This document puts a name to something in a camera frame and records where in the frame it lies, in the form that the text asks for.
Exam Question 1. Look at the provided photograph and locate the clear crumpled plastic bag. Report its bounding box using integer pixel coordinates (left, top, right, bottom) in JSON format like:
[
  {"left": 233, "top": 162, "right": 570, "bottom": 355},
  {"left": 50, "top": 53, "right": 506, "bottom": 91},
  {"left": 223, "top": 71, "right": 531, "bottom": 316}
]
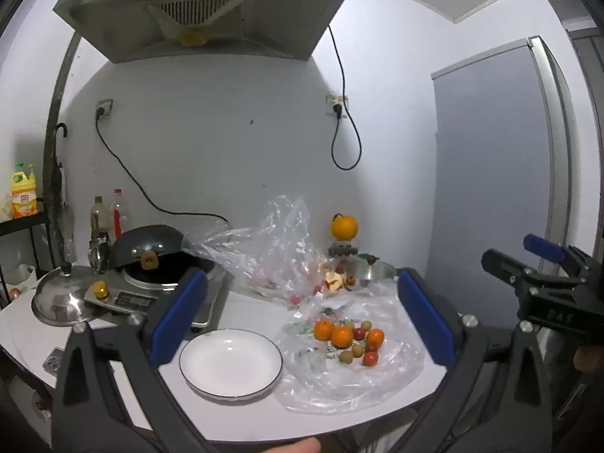
[{"left": 182, "top": 194, "right": 341, "bottom": 307}]

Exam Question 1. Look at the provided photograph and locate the black umbrella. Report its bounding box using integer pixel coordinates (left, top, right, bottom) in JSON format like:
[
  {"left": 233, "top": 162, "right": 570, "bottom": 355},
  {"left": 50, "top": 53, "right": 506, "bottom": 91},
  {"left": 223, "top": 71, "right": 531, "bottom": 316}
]
[{"left": 51, "top": 123, "right": 76, "bottom": 265}]

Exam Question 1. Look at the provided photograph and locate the small glass cup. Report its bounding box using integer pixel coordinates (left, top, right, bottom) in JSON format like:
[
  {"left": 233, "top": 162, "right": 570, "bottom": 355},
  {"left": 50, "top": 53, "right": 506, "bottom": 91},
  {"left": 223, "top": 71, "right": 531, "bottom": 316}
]
[{"left": 89, "top": 238, "right": 111, "bottom": 274}]

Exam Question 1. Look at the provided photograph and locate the grey refrigerator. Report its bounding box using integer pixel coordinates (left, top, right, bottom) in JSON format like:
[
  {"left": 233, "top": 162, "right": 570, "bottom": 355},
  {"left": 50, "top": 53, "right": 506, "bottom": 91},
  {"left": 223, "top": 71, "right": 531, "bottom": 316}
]
[{"left": 430, "top": 35, "right": 590, "bottom": 303}]

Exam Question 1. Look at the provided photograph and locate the steel pot lid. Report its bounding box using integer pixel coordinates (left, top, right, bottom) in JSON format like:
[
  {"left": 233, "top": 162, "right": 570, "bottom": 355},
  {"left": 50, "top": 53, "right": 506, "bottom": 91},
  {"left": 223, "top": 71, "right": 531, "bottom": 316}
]
[{"left": 31, "top": 264, "right": 102, "bottom": 327}]

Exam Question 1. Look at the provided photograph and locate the grey vertical pipe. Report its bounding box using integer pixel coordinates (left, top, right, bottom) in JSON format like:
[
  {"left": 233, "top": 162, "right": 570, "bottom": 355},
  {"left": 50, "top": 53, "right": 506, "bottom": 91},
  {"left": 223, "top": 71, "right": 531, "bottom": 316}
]
[{"left": 42, "top": 33, "right": 83, "bottom": 270}]

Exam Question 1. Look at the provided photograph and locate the steel range hood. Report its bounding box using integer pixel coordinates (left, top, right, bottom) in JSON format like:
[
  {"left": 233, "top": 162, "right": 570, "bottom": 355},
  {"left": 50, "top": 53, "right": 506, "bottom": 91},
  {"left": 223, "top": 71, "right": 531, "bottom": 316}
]
[{"left": 52, "top": 0, "right": 362, "bottom": 63}]

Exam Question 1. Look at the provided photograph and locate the brown oil bottle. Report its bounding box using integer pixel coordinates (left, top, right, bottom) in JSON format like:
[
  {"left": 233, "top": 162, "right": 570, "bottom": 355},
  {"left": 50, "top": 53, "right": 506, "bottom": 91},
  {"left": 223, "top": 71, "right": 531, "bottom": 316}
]
[{"left": 91, "top": 196, "right": 110, "bottom": 246}]

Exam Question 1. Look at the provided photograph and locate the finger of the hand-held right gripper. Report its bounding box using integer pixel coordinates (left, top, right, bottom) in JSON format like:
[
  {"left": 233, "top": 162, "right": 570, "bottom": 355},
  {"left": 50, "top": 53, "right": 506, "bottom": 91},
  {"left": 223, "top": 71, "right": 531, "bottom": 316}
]
[
  {"left": 481, "top": 248, "right": 583, "bottom": 293},
  {"left": 523, "top": 233, "right": 596, "bottom": 275}
]

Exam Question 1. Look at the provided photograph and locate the yellow detergent bottle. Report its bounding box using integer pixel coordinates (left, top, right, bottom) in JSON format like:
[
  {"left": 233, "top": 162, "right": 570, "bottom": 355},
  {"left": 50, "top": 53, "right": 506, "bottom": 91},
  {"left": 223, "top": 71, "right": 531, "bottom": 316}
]
[{"left": 10, "top": 163, "right": 39, "bottom": 219}]

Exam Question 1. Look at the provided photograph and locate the printed plastic bag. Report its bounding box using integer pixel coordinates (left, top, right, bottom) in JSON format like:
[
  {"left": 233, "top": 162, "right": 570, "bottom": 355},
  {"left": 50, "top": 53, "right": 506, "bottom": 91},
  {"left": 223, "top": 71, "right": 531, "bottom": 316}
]
[{"left": 274, "top": 288, "right": 425, "bottom": 413}]

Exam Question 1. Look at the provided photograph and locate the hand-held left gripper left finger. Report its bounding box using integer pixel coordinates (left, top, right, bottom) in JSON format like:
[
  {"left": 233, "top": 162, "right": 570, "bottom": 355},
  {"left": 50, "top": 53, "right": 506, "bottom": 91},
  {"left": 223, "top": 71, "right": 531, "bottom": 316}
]
[{"left": 51, "top": 267, "right": 222, "bottom": 453}]

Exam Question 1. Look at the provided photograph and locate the black metal rack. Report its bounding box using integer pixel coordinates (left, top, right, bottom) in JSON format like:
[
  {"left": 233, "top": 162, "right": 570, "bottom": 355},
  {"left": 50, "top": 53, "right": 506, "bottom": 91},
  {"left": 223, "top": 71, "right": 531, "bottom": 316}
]
[{"left": 0, "top": 212, "right": 52, "bottom": 303}]

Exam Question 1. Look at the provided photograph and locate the white plate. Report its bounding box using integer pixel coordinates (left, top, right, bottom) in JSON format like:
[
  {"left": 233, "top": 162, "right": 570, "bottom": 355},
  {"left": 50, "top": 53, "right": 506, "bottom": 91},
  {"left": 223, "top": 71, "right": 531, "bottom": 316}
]
[{"left": 178, "top": 329, "right": 284, "bottom": 399}]

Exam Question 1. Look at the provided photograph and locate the person's left hand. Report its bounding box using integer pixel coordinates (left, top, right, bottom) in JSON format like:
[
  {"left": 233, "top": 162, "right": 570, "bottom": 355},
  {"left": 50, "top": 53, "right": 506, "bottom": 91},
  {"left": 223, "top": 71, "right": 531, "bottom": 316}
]
[{"left": 262, "top": 438, "right": 322, "bottom": 453}]

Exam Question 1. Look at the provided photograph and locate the steel stove with brass knobs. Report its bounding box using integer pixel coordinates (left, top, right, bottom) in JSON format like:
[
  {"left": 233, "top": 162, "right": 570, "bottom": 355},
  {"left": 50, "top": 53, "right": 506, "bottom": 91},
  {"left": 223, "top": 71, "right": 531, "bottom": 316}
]
[{"left": 82, "top": 257, "right": 232, "bottom": 328}]

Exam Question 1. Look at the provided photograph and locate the grey socket box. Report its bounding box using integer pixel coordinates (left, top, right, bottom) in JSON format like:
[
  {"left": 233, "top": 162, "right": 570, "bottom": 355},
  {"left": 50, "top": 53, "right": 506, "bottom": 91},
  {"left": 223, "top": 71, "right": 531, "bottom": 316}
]
[{"left": 42, "top": 347, "right": 67, "bottom": 373}]

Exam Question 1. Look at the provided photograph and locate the black range hood cable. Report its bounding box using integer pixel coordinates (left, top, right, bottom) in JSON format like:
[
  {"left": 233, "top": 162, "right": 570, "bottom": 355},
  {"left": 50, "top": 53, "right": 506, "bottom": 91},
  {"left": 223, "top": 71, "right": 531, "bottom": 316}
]
[{"left": 327, "top": 23, "right": 363, "bottom": 171}]

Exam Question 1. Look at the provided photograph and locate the dark wok with wooden handle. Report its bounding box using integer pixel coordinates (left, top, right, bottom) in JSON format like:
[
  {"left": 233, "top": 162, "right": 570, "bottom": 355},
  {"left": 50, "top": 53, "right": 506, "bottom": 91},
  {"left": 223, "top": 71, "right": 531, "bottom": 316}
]
[{"left": 108, "top": 225, "right": 185, "bottom": 271}]

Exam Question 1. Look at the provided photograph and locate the large orange with stem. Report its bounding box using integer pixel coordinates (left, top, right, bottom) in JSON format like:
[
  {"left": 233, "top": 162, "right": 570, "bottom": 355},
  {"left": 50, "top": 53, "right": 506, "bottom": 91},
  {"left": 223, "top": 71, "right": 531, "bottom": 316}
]
[{"left": 330, "top": 214, "right": 359, "bottom": 241}]

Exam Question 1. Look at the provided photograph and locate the clear box of dark fruits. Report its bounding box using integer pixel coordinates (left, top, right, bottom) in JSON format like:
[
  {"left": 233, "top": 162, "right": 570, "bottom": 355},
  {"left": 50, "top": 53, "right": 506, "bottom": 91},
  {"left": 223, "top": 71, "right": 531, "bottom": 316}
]
[{"left": 328, "top": 240, "right": 359, "bottom": 260}]

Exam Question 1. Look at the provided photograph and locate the black stove cable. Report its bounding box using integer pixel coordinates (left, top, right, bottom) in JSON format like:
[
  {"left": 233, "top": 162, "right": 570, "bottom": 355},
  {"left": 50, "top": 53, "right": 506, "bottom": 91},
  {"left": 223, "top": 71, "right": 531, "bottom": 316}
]
[{"left": 94, "top": 106, "right": 230, "bottom": 227}]

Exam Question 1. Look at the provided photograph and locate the red-capped bottle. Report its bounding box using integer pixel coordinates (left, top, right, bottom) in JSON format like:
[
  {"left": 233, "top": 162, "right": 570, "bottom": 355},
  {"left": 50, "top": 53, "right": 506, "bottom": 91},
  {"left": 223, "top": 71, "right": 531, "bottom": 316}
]
[{"left": 109, "top": 189, "right": 129, "bottom": 241}]

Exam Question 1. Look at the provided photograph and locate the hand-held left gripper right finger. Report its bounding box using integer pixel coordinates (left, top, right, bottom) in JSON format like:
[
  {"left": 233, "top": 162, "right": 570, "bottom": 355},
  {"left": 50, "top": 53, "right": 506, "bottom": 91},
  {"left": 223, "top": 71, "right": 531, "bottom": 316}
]
[{"left": 363, "top": 270, "right": 553, "bottom": 453}]

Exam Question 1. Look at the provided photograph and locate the pile of fruit peels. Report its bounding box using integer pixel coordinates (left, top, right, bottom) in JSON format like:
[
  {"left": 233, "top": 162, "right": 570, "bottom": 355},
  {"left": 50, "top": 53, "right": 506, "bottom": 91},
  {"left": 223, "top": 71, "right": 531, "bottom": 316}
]
[{"left": 311, "top": 264, "right": 359, "bottom": 293}]

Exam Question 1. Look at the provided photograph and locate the person's right hand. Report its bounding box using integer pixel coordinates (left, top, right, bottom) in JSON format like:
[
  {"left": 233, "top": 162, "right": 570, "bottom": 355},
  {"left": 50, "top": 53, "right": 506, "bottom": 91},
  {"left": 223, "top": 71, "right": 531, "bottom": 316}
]
[{"left": 573, "top": 344, "right": 604, "bottom": 374}]

